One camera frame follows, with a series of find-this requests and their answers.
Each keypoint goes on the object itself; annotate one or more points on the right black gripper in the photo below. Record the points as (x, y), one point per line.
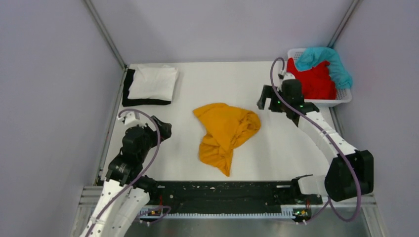
(267, 92)

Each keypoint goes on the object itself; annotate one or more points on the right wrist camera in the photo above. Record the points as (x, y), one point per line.
(283, 75)

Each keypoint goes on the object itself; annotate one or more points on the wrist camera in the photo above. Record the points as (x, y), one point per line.
(283, 75)
(131, 119)

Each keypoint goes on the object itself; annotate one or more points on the folded white t shirt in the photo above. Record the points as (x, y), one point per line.
(153, 82)

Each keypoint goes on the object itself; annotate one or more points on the aluminium frame rail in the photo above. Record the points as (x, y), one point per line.
(326, 224)

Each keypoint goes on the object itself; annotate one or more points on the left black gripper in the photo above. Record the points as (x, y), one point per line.
(165, 131)

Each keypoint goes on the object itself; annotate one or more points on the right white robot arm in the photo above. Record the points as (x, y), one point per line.
(350, 172)

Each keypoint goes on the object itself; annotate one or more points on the yellow t shirt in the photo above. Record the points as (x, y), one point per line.
(227, 128)

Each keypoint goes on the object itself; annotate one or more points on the white plastic basket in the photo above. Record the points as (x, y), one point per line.
(342, 95)

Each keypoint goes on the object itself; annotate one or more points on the folded black t shirt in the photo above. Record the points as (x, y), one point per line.
(137, 102)

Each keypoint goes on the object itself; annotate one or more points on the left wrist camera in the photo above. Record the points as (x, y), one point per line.
(131, 119)

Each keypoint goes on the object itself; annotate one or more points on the red t shirt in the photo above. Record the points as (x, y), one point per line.
(316, 82)

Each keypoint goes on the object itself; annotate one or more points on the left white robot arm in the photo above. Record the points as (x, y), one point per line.
(125, 189)

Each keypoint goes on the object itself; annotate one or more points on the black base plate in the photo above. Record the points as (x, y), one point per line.
(230, 197)

